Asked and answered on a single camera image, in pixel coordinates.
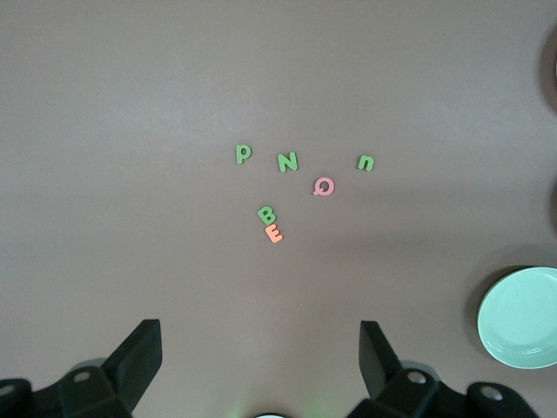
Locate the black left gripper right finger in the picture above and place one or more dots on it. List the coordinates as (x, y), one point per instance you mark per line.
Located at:
(378, 370)

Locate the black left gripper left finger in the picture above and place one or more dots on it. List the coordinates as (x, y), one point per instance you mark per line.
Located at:
(130, 370)

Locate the green foam letter B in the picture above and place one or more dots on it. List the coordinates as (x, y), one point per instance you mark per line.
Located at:
(263, 215)

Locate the green foam small n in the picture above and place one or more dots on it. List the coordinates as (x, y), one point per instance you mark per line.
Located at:
(366, 158)

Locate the green foam capital N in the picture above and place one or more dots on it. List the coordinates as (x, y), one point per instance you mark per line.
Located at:
(287, 162)

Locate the green letter O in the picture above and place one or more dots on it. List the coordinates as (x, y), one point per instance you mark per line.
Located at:
(239, 156)

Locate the green plate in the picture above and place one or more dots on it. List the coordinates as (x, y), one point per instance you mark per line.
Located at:
(518, 318)

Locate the orange foam letter E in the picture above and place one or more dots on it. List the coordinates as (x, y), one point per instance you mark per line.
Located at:
(272, 234)

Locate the pink letter G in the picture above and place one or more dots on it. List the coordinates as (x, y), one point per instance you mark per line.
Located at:
(317, 186)

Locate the brown table cover sheet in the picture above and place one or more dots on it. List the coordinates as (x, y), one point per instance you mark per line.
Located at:
(174, 109)

